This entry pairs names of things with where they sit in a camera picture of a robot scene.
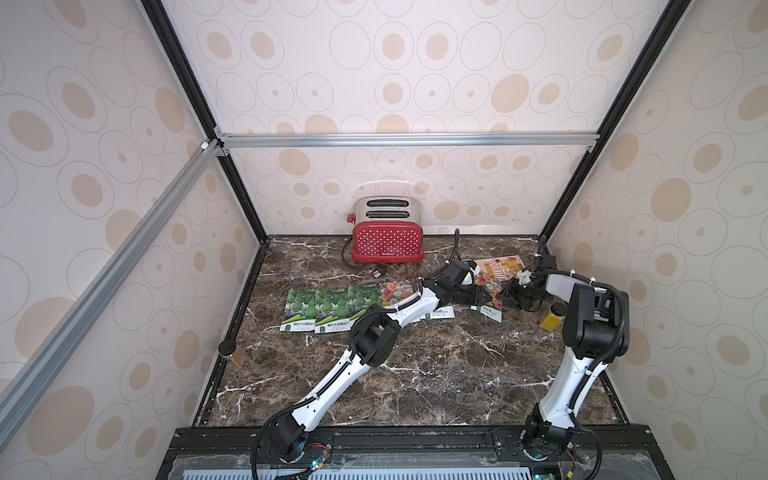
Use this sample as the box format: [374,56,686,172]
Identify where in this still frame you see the flower seed packet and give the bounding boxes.
[421,305,455,320]
[375,282,421,318]
[471,277,503,324]

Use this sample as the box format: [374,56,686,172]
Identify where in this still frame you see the orange striped seed packet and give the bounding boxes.
[476,255,525,283]

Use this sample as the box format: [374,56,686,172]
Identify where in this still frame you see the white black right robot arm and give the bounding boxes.
[501,236,630,461]

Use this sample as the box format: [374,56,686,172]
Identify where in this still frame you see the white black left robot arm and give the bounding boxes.
[250,230,487,479]

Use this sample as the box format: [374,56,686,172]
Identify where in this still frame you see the yellow bottle black cap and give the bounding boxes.
[539,302,567,332]

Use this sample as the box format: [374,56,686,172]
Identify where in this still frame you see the red polka dot toaster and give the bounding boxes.
[348,196,424,263]

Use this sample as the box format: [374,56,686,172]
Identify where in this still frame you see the brown bottle black cap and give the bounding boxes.
[218,338,247,369]

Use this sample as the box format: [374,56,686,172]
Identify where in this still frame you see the black toaster cable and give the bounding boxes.
[341,236,388,280]

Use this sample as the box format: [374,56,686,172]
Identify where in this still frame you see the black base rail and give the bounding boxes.
[157,424,673,479]

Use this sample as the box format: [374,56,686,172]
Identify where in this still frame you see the horizontal aluminium rail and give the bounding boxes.
[216,131,600,151]

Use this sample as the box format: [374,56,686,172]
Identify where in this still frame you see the left diagonal aluminium rail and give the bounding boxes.
[1,138,222,449]

